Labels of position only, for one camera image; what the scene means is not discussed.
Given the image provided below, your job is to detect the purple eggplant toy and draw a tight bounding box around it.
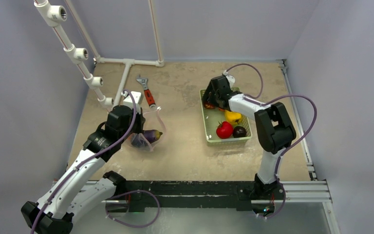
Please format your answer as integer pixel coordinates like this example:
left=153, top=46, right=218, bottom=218
left=131, top=130, right=163, bottom=149

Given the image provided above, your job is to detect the clear zip top bag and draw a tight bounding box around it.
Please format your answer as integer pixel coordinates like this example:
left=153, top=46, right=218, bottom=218
left=126, top=106, right=167, bottom=152

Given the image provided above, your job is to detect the red tomato toy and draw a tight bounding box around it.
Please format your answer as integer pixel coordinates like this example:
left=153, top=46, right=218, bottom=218
left=216, top=121, right=234, bottom=139

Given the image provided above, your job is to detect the dark red apple toy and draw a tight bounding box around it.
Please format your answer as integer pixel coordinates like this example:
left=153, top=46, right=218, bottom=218
left=203, top=102, right=216, bottom=109

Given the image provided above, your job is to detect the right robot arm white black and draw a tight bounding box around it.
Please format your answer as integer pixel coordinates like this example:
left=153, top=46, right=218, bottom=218
left=202, top=75, right=297, bottom=198

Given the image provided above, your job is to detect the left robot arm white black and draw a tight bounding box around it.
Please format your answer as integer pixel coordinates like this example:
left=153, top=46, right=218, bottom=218
left=21, top=104, right=145, bottom=234

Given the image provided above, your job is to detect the green perforated basket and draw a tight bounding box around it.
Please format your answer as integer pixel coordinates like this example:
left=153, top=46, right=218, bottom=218
left=201, top=101, right=253, bottom=147

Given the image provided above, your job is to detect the yellow lemon toy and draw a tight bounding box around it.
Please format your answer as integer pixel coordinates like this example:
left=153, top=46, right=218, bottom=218
left=224, top=110, right=243, bottom=125

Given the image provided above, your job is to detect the dark purple plum toy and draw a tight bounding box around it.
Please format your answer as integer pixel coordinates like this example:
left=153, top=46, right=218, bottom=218
left=232, top=126, right=247, bottom=138

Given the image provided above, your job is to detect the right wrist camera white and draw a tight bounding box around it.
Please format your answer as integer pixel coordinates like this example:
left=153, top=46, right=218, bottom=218
left=223, top=70, right=236, bottom=87

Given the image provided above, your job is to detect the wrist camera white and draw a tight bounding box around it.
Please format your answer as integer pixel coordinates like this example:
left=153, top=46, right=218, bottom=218
left=223, top=70, right=236, bottom=87
left=122, top=91, right=143, bottom=114

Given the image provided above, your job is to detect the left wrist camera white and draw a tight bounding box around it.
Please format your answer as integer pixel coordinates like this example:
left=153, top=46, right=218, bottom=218
left=122, top=91, right=143, bottom=114

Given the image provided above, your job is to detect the red handled adjustable wrench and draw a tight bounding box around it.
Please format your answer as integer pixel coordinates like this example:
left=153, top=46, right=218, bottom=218
left=136, top=75, right=157, bottom=110

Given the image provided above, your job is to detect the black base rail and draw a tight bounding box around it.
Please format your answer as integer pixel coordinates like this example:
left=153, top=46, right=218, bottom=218
left=112, top=180, right=285, bottom=214

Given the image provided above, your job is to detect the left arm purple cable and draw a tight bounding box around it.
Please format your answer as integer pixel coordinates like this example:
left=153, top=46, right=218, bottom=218
left=30, top=90, right=161, bottom=234

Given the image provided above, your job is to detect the white pvc pipe frame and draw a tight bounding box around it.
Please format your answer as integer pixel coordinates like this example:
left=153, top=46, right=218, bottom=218
left=34, top=0, right=165, bottom=111

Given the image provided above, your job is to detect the aluminium frame rail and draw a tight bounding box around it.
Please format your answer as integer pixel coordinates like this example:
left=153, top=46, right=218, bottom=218
left=277, top=59, right=341, bottom=234

